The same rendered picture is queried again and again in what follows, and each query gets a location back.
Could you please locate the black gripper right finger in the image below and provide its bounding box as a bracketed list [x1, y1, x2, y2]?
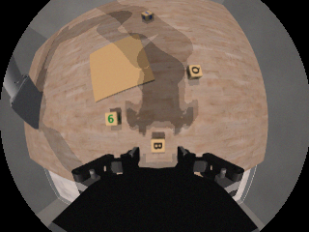
[170, 146, 244, 197]

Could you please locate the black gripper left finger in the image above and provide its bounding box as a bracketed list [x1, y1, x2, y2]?
[71, 147, 143, 194]

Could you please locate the small tan letter block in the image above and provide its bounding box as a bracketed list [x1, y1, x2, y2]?
[105, 111, 122, 126]
[186, 65, 203, 80]
[141, 11, 154, 21]
[151, 136, 165, 153]

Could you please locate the tan flat mat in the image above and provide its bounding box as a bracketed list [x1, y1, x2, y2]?
[90, 34, 155, 102]

